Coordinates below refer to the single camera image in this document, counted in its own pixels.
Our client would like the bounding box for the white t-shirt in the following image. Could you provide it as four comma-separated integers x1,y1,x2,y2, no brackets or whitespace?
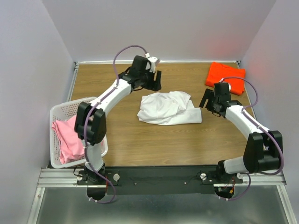
137,91,202,126

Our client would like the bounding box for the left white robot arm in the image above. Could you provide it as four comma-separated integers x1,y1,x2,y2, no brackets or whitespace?
74,53,162,184

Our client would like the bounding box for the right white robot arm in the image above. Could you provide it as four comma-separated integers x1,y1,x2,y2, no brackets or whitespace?
200,82,285,183

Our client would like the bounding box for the folded orange t-shirt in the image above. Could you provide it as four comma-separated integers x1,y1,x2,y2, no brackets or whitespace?
205,62,246,96

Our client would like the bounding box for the white plastic laundry basket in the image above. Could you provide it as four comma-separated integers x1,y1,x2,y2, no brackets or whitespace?
50,97,113,171

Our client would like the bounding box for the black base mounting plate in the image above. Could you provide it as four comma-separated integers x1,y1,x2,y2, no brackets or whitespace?
77,165,243,199

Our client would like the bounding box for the pink t-shirt in basket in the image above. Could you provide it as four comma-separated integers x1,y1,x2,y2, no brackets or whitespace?
51,115,84,164

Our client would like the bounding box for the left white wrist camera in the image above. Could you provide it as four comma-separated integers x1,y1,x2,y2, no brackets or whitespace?
145,53,160,73

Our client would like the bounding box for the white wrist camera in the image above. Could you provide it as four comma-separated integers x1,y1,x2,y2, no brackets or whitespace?
219,79,231,91
145,53,160,73

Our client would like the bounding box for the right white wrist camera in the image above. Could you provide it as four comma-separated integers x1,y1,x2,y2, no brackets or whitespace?
219,79,231,91

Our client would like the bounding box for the aluminium front rail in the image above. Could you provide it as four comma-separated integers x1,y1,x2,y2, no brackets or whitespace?
37,168,286,188

